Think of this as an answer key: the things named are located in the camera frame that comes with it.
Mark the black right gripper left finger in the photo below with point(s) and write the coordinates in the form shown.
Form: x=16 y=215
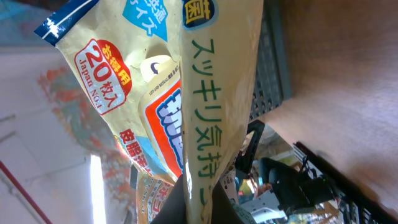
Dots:
x=174 y=208

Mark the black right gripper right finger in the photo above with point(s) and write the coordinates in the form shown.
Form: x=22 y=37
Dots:
x=223 y=211

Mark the yellow wet wipes pack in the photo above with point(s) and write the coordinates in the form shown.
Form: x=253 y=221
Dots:
x=173 y=80

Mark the grey plastic basket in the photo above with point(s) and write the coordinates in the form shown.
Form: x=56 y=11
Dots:
x=272 y=84

